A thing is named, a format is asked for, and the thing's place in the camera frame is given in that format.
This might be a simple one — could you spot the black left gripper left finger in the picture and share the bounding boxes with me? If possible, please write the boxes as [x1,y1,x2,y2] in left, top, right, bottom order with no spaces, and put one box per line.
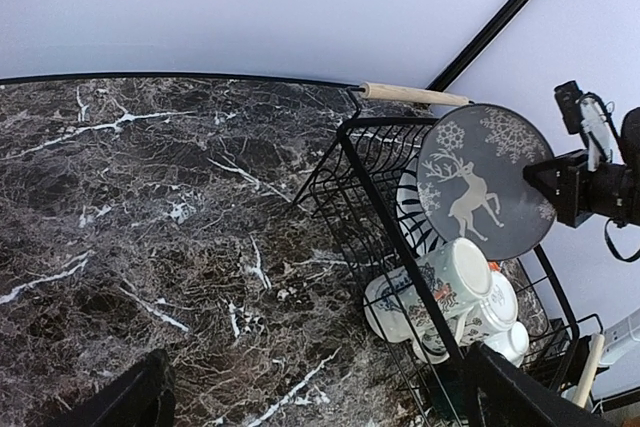
[47,349,176,427]

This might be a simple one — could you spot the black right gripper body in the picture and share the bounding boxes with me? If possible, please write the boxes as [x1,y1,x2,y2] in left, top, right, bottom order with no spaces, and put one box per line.
[559,150,639,228]

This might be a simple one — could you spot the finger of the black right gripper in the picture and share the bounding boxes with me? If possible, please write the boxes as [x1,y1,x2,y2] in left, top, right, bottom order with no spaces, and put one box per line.
[523,157,575,207]

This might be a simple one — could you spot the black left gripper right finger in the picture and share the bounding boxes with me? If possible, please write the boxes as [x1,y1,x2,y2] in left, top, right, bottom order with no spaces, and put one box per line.
[465,343,610,427]

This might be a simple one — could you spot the grey reindeer snowflake plate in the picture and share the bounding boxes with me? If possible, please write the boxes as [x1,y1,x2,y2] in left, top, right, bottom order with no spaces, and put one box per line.
[416,104,556,261]

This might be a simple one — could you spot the white plate with black stripes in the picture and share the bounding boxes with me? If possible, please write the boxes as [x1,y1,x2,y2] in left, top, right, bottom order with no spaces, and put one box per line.
[396,157,444,257]

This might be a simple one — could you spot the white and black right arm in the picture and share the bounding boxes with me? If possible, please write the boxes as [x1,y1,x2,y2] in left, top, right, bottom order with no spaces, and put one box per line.
[523,108,639,228]

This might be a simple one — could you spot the white bowl with black stripes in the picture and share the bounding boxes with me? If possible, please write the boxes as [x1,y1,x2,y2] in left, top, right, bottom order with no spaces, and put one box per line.
[485,321,530,367]

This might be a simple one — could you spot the white cup with black characters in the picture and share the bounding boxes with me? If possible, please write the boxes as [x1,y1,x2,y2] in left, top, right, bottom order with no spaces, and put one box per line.
[460,271,518,346]

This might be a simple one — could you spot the orange bowl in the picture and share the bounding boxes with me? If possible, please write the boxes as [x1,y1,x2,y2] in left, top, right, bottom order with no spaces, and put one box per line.
[488,261,501,272]

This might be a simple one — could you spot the white mug with grey pattern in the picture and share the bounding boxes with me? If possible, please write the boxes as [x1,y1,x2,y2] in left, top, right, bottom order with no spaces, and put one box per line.
[394,237,494,366]

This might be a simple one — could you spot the white power strip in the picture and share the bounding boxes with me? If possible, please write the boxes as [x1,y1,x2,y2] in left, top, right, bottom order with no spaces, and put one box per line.
[599,310,640,367]

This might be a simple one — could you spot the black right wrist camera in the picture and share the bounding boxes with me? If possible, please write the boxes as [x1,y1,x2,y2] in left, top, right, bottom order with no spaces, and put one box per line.
[554,80,583,135]

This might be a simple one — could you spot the black wire dish rack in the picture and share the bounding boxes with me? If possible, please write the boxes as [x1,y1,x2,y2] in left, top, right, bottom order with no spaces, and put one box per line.
[295,86,581,426]

